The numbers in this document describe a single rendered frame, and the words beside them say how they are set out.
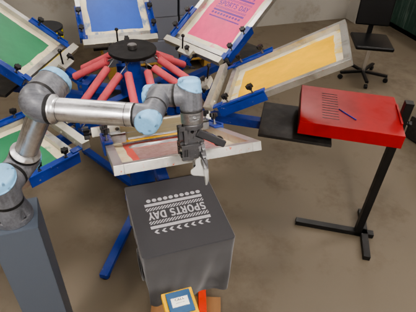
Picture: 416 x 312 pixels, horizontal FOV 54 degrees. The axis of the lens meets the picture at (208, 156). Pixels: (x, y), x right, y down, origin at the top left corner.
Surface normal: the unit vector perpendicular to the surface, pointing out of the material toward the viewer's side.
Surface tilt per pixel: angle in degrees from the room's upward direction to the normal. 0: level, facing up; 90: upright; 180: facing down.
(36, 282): 90
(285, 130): 0
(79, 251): 0
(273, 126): 0
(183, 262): 93
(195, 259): 90
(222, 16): 32
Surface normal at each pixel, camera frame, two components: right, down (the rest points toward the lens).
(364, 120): 0.04, -0.78
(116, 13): 0.20, -0.34
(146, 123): -0.15, 0.62
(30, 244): 0.33, 0.60
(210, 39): -0.32, -0.42
